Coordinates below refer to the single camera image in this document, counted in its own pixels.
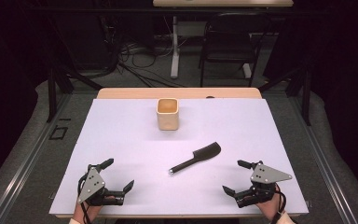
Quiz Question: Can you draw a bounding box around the black metal frame stand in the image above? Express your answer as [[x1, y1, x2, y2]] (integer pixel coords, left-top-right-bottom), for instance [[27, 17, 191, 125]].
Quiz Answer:
[[256, 65, 313, 127], [45, 63, 104, 123]]

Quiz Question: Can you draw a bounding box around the person's right hand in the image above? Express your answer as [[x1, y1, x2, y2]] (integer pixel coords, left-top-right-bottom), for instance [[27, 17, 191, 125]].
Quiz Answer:
[[255, 186, 289, 222]]

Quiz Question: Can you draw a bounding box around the aluminium floor rail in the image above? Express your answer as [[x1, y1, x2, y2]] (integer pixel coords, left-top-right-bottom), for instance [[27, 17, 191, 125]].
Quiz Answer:
[[0, 92, 73, 224], [288, 95, 358, 224]]

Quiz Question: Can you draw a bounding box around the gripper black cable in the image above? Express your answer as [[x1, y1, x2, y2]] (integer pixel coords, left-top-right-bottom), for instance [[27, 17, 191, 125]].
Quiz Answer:
[[76, 172, 93, 224], [269, 184, 289, 224]]

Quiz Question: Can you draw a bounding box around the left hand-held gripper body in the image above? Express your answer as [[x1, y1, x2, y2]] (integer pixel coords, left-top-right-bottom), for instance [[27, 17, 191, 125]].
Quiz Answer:
[[76, 165, 126, 207]]

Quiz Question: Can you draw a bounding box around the white-legged wooden desk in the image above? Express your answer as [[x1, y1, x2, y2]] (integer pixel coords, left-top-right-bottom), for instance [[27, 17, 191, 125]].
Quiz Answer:
[[152, 0, 295, 79]]

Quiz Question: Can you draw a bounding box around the person's left hand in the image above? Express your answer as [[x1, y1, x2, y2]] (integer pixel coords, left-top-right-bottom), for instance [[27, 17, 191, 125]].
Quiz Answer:
[[72, 195, 117, 224]]

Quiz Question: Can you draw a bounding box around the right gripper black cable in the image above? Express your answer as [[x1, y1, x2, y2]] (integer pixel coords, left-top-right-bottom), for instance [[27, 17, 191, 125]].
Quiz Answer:
[[269, 184, 289, 224]]

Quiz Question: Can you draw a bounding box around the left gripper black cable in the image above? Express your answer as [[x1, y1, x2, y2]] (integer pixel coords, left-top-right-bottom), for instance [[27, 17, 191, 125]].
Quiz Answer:
[[76, 172, 93, 224]]

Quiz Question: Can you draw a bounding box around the black chair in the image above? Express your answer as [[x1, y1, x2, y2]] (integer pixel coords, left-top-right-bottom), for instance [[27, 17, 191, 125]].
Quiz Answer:
[[198, 12, 273, 89]]

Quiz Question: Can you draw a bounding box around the beige square cup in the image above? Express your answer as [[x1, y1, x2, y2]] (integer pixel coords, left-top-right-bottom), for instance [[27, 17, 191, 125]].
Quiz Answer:
[[156, 97, 180, 132]]

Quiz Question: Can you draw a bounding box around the bundle of floor cables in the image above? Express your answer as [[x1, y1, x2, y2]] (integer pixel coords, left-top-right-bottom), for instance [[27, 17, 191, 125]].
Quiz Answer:
[[115, 38, 186, 89]]

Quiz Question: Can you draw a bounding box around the white table mat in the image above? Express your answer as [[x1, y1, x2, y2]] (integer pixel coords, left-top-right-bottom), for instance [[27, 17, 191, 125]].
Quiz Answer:
[[48, 98, 310, 217]]

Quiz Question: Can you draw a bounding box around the wooden table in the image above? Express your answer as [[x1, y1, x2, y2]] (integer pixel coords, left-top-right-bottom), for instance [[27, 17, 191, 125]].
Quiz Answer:
[[55, 87, 303, 219]]

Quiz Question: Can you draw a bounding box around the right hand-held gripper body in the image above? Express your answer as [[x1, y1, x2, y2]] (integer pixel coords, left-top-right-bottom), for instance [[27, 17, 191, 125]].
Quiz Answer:
[[233, 161, 294, 209]]

